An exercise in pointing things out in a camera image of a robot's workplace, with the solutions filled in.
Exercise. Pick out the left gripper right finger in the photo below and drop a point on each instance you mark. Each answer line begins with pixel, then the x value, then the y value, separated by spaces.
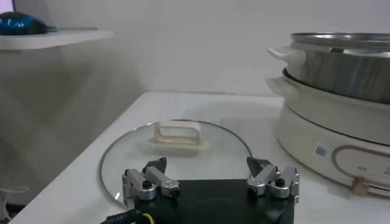
pixel 268 176

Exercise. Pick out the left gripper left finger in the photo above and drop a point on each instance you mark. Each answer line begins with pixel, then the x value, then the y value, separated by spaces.
pixel 152 176

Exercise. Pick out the stainless steel steamer basket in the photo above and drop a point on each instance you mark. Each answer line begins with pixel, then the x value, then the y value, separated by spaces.
pixel 341 73

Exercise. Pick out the white electric cooker base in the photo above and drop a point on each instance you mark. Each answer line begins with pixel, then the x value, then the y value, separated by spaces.
pixel 320 121

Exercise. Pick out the white side table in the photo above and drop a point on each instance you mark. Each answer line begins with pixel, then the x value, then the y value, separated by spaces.
pixel 61 38

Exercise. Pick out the blue computer mouse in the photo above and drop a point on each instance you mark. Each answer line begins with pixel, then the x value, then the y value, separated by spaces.
pixel 21 23

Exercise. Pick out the laptop computer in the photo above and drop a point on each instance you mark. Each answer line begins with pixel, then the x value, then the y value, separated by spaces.
pixel 6 6

